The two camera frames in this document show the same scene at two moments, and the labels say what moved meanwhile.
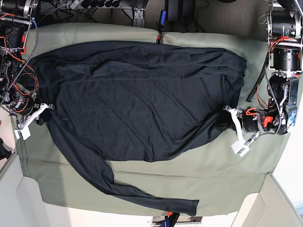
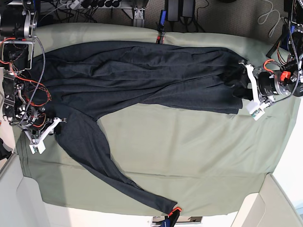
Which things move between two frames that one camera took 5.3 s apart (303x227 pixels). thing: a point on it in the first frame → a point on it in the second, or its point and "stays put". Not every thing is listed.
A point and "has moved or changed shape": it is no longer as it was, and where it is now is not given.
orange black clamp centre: x=160 y=39 stays put
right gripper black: x=228 y=122 → x=235 y=74
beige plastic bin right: x=271 y=206 stays put
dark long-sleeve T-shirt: x=138 y=100 has moved or changed shape
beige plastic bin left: x=22 y=205 stays put
